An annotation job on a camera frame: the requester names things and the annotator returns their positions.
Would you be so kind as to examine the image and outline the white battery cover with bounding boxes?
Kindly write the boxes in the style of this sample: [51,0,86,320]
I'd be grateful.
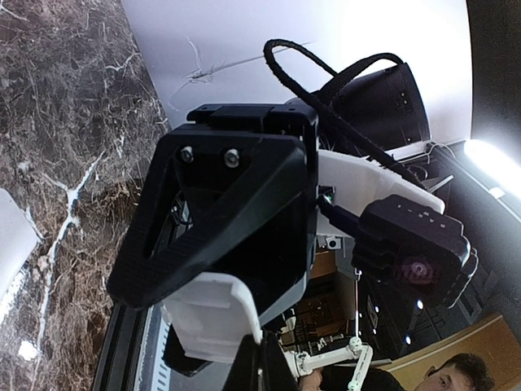
[163,272,262,363]

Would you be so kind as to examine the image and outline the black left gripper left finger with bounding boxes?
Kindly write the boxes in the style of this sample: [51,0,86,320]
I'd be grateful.
[227,335,261,391]

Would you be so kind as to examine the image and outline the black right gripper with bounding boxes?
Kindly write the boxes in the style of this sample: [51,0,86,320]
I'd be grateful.
[107,103,318,323]

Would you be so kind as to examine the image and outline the person beside the cell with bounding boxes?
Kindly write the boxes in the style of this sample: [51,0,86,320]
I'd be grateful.
[298,353,495,391]

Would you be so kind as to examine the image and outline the white remote control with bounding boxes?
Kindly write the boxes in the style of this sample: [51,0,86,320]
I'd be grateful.
[0,188,38,297]

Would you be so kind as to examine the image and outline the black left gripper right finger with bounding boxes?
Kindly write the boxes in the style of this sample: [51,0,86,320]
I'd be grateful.
[260,332,299,391]

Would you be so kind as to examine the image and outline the white slotted cable duct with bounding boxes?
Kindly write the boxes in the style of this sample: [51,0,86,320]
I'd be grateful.
[151,318,171,391]

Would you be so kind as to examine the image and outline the black front rail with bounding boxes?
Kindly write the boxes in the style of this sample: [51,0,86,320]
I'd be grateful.
[91,304,147,391]

